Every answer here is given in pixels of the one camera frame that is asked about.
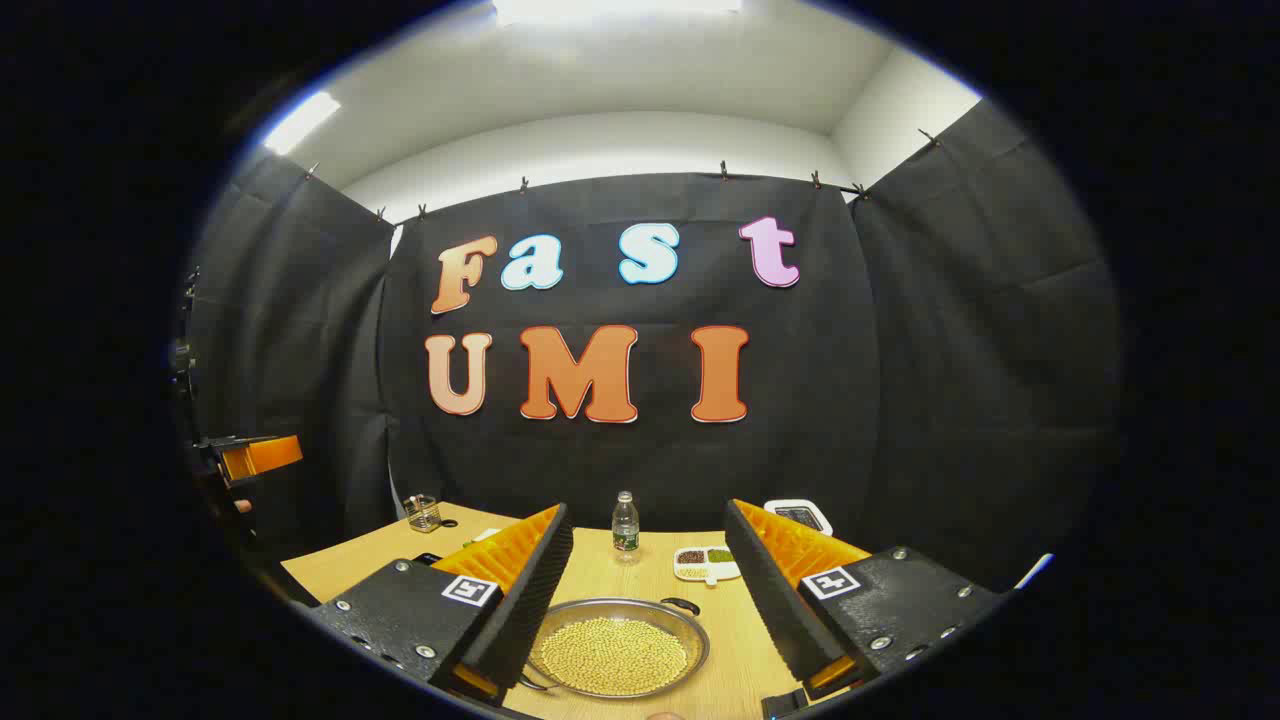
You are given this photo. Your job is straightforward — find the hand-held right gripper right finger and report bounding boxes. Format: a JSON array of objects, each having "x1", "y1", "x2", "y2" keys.
[{"x1": 723, "y1": 499, "x2": 1006, "y2": 701}]

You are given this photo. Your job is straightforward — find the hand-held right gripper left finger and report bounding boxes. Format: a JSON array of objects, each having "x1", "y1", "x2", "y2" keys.
[{"x1": 300, "y1": 503, "x2": 575, "y2": 701}]

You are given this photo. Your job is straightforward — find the steel pot with black handles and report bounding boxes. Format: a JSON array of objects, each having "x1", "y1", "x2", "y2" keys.
[{"x1": 518, "y1": 596, "x2": 712, "y2": 701}]

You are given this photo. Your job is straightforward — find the white divided dish of beans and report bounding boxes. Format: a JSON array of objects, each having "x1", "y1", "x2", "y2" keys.
[{"x1": 673, "y1": 546, "x2": 743, "y2": 585}]

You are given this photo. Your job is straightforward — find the white toaster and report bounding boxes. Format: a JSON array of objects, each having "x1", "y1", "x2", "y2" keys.
[{"x1": 763, "y1": 498, "x2": 834, "y2": 538}]

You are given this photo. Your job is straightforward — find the pile of yellow soybeans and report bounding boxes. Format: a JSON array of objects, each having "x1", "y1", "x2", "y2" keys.
[{"x1": 540, "y1": 617, "x2": 691, "y2": 697}]

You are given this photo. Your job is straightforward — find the clear plastic water bottle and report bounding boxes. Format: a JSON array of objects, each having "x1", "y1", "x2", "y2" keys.
[{"x1": 611, "y1": 490, "x2": 642, "y2": 563}]

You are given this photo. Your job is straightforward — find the ceiling light panel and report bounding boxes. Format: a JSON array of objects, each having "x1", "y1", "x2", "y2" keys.
[
  {"x1": 490, "y1": 0, "x2": 746, "y2": 26},
  {"x1": 262, "y1": 90, "x2": 342, "y2": 157}
]

